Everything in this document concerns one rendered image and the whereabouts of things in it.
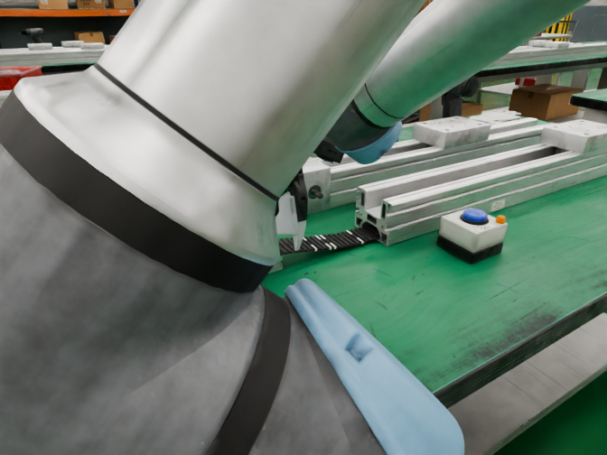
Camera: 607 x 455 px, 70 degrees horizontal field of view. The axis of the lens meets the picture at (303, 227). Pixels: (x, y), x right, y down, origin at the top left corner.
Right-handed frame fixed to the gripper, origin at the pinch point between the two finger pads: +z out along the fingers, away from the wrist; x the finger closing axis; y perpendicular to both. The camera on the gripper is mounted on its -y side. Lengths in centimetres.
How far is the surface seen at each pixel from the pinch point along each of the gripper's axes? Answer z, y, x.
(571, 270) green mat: 5.3, -39.0, 26.6
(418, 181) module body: -2.3, -31.2, -2.2
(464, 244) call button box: 2.2, -25.8, 15.1
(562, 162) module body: -2, -68, 5
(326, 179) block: -1.7, -16.8, -14.0
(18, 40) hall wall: 27, 43, -1044
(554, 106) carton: 47, -373, -175
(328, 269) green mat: 5.4, -4.4, 5.9
